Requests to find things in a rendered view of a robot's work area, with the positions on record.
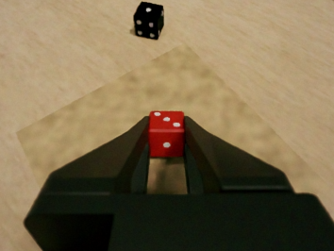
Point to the olive-tan mat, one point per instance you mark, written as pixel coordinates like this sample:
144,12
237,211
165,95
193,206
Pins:
178,80

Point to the black die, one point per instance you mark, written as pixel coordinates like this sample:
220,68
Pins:
149,20

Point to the red die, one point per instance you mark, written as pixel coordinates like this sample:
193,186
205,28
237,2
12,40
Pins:
166,133

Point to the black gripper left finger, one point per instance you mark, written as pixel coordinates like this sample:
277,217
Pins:
109,167

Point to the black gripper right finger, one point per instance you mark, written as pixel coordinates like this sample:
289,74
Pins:
225,167

